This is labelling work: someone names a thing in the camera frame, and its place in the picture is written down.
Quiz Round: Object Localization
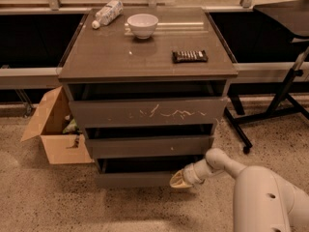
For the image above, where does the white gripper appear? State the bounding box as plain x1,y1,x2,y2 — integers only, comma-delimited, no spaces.
170,159,213,189

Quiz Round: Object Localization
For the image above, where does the grey bottom drawer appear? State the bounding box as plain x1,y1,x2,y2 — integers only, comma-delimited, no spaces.
95,155,203,189

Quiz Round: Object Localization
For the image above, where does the grey drawer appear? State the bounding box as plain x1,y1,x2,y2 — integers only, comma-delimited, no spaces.
95,155,203,189
85,135,214,159
70,98,227,128

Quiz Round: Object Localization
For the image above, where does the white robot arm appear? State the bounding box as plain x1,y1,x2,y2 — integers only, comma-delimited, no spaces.
170,148,309,232

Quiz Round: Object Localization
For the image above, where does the grey middle drawer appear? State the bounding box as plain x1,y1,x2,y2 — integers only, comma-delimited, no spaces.
85,135,214,159

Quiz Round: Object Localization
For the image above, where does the grey top drawer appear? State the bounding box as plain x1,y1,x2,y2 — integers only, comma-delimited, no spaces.
70,98,227,128

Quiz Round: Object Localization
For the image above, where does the grey drawer cabinet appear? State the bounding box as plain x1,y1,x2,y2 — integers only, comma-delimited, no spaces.
57,5,239,189

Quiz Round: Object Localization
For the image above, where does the open cardboard box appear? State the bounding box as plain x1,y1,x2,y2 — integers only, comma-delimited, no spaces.
21,87,93,164

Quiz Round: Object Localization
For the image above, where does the green item in box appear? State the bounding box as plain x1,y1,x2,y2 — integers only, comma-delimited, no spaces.
63,119,78,133

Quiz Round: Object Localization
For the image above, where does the dark chocolate bar wrapper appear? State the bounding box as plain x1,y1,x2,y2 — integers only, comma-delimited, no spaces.
172,50,208,63

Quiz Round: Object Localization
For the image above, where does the white ceramic bowl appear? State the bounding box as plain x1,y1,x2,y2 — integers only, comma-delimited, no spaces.
127,14,158,39

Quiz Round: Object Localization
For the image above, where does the clear plastic water bottle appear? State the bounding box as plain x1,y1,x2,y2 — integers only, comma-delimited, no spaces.
92,0,123,29

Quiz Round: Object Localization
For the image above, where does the black rolling stand table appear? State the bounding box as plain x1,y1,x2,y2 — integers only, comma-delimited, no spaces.
224,0,309,154

